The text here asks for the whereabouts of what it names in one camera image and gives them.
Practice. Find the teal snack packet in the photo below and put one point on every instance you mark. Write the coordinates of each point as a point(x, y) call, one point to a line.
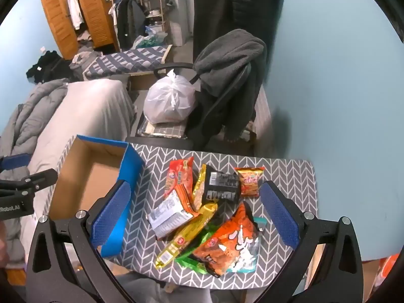
point(260, 224)

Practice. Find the black office chair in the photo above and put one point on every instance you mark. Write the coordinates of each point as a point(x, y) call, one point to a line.
point(202, 132)

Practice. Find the wooden wardrobe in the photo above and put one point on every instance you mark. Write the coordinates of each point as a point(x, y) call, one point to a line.
point(91, 9)

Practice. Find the blue cardboard box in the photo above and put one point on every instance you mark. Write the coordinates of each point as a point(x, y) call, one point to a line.
point(91, 176)

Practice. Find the large orange chips bag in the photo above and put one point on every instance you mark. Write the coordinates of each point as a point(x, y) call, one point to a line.
point(233, 243)

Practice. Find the grey fleece blanket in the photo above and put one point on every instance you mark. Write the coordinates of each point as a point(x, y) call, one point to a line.
point(230, 69)

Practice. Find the grey bed sheet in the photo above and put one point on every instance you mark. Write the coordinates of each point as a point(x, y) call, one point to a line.
point(91, 110)

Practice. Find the orange noodle packet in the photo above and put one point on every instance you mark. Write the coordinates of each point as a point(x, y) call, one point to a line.
point(180, 176)

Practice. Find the black clothes pile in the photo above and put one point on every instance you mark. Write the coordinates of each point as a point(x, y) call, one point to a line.
point(47, 66)

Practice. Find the green snack packet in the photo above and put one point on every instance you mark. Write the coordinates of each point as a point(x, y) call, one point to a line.
point(191, 252)

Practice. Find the patterned bench mattress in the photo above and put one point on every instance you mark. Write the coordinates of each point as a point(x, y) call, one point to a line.
point(126, 60)

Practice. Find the plastic bags on floor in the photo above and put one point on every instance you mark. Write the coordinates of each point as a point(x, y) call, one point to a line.
point(148, 39)

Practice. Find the white snack packet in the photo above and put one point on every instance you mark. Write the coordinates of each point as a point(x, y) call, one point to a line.
point(169, 216)

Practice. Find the grey hoodie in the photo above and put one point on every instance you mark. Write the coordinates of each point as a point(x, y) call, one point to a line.
point(83, 58)

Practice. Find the white hanging shirt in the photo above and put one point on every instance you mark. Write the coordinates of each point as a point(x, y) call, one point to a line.
point(75, 8)

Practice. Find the black hanging coats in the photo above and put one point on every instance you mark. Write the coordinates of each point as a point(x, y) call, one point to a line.
point(233, 6)

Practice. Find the rack of dark clothes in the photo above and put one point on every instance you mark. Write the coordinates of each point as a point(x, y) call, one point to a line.
point(129, 22)

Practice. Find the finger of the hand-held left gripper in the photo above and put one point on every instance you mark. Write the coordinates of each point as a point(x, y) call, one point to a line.
point(14, 161)
point(34, 179)

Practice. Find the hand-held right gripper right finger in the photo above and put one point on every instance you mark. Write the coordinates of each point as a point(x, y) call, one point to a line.
point(281, 214)

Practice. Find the grey duvet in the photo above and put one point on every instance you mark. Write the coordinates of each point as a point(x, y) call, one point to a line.
point(28, 123)

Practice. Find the white plastic bag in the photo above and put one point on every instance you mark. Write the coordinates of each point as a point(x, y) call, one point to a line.
point(170, 97)

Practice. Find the small orange snack packet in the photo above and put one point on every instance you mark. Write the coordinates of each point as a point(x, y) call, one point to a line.
point(251, 181)

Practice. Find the grey checked seat cushion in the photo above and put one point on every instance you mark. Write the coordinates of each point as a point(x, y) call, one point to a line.
point(164, 129)

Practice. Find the black snack packet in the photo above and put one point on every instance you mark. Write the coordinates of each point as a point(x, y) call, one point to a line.
point(221, 187)

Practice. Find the long yellow cracker packet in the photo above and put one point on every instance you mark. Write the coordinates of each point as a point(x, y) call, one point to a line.
point(184, 238)

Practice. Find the wooden slatted stool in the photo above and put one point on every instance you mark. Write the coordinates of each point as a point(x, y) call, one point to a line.
point(15, 277)

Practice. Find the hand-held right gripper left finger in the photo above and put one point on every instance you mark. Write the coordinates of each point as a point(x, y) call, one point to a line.
point(110, 214)

